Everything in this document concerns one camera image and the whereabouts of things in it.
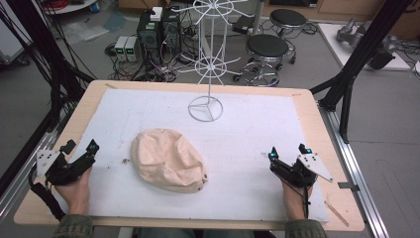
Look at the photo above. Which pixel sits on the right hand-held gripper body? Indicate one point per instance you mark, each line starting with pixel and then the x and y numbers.
pixel 302 172

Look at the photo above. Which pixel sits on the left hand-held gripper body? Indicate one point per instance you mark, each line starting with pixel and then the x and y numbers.
pixel 66 170

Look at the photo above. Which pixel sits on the beige cloth hat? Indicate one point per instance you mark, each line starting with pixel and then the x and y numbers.
pixel 168 160

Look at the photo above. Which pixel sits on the person's left hand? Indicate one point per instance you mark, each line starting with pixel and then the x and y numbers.
pixel 76 195

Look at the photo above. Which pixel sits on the person's right hand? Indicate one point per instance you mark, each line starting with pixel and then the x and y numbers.
pixel 293 201

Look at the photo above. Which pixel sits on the white foam mat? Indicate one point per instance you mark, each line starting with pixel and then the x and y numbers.
pixel 244 158

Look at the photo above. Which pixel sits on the thin wooden stick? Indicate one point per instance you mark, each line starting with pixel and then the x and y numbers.
pixel 336 213

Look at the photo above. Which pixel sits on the white power supply box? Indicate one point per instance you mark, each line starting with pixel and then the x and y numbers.
pixel 120 49
pixel 132 49

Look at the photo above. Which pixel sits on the white platform board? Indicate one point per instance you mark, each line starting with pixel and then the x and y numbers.
pixel 336 46

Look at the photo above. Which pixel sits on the black round stool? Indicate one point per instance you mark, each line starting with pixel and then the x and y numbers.
pixel 288 17
pixel 267 46

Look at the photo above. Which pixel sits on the clear plastic sheet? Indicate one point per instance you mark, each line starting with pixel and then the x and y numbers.
pixel 84 31

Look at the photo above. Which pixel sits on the black computer tower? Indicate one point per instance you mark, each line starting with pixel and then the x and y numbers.
pixel 171 33
pixel 150 36

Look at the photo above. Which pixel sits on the white round table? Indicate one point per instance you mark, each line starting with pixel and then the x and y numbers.
pixel 71 6

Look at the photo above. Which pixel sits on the small white box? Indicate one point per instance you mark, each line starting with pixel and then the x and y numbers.
pixel 156 14

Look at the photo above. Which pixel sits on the aluminium rail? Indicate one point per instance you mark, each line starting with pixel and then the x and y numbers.
pixel 360 178
pixel 23 175

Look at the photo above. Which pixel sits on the small metal bracket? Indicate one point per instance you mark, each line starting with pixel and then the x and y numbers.
pixel 348 186

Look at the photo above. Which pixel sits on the black metal frame stand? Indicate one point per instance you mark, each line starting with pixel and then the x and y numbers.
pixel 360 56
pixel 39 49

